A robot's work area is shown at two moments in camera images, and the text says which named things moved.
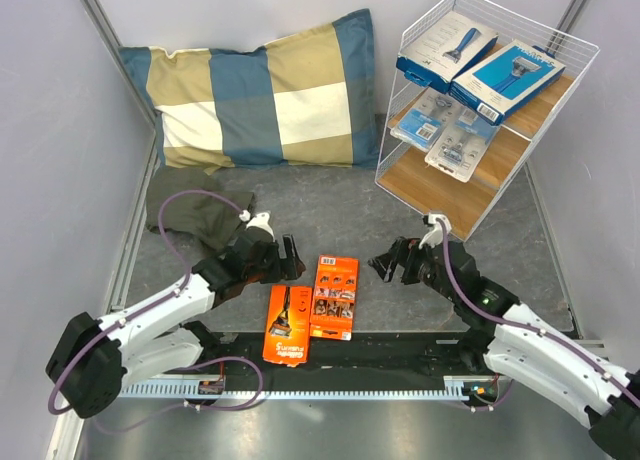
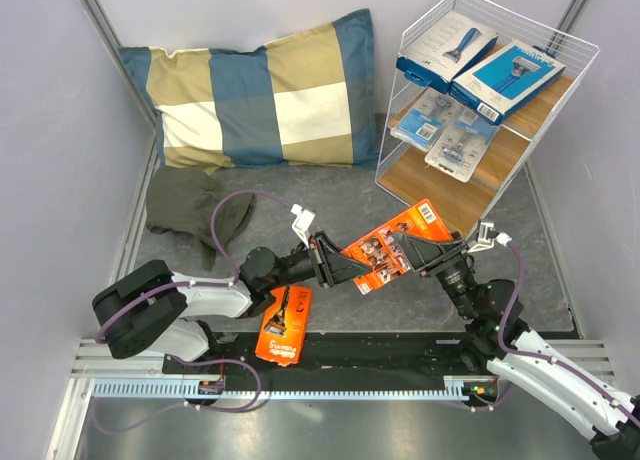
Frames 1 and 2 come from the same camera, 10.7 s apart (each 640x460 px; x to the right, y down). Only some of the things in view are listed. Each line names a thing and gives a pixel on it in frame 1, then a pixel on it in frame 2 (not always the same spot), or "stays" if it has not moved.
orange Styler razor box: (334, 300) → (383, 252)
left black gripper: (289, 268) → (331, 263)
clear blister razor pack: (461, 145) stays
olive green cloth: (203, 217) stays
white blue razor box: (439, 54) stays
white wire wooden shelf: (475, 88) stays
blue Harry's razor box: (501, 84) stays
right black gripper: (385, 264) → (419, 250)
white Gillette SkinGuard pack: (426, 119) stays
